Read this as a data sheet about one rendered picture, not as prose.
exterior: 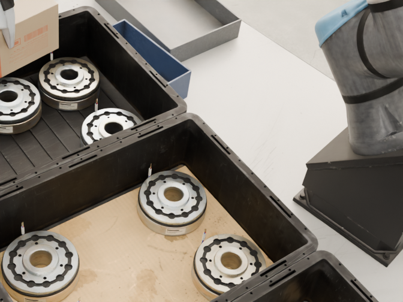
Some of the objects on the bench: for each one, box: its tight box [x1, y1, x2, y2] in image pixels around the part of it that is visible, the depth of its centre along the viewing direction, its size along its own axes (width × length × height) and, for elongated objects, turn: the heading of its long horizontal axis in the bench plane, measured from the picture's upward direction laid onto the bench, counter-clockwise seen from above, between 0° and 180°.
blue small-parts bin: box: [112, 19, 191, 99], centre depth 149 cm, size 20×15×7 cm
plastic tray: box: [95, 0, 242, 62], centre depth 166 cm, size 27×20×5 cm
